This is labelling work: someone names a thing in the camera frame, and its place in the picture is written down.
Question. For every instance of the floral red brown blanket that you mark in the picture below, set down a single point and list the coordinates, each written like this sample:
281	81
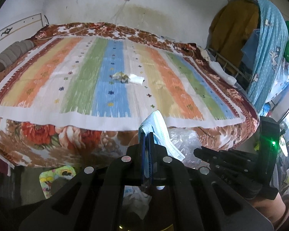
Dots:
28	144

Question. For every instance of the dark round trash bin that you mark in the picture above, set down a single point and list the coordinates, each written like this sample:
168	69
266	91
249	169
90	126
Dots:
159	216

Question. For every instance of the striped rainbow bed mat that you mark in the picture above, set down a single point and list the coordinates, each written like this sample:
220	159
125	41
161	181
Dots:
67	81

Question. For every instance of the gold foil wrapper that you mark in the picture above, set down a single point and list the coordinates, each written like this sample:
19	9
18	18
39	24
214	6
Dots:
120	76

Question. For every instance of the white tissue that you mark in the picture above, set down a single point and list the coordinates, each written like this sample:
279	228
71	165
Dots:
134	79

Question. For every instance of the mustard yellow hanging garment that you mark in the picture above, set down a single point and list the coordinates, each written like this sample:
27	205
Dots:
231	28

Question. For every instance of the clear plastic bag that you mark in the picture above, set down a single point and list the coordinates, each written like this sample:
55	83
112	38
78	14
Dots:
186	141

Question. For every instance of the metal bed footboard rail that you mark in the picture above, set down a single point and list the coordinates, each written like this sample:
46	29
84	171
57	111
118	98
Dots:
228	72

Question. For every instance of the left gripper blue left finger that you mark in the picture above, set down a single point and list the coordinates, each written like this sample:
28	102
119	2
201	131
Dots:
142	157

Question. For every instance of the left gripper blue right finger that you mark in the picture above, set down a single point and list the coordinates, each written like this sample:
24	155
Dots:
150	145

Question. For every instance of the green cartoon plastic stool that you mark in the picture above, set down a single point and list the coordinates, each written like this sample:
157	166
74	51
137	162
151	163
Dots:
47	178

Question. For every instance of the teal white courier bag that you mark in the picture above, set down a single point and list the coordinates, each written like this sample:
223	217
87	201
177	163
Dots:
136	201

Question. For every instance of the person's right hand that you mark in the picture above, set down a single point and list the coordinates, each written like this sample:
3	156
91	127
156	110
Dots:
277	210

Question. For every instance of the grey rolled pillow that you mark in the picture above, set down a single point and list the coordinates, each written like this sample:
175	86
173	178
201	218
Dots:
13	52

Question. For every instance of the blue face mask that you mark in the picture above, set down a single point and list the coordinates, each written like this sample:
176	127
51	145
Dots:
155	123

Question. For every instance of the white wooden headboard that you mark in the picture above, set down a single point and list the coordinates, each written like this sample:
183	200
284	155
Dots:
20	30

